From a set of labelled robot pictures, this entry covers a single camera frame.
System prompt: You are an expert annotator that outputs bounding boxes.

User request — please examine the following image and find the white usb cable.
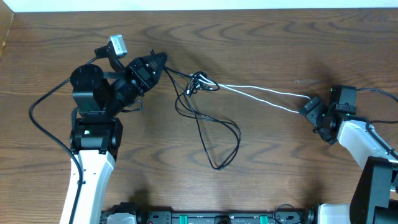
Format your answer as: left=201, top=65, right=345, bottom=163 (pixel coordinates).
left=190, top=72, right=312, bottom=114

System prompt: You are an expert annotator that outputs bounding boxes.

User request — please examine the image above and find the black usb cable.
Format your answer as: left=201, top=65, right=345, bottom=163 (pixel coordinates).
left=150, top=48, right=242, bottom=172

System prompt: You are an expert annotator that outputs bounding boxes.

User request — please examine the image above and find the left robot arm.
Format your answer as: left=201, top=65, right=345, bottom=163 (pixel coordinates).
left=60, top=52, right=168, bottom=223

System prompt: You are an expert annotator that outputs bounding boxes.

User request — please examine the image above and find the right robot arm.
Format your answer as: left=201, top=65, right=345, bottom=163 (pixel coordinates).
left=298, top=85, right=397, bottom=224

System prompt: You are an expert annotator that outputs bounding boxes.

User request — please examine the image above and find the right camera cable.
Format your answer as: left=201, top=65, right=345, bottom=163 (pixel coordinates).
left=356, top=87, right=398, bottom=156

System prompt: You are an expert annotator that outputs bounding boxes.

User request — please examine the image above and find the camera cable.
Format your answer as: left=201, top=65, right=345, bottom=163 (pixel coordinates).
left=356, top=87, right=398, bottom=156
left=29, top=57, right=99, bottom=224

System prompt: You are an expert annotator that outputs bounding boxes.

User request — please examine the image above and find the left camera cable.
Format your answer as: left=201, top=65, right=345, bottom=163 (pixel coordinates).
left=29, top=57, right=99, bottom=224

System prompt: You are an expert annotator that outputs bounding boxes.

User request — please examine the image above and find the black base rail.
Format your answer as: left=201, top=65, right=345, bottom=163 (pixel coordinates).
left=99, top=202, right=315, bottom=224

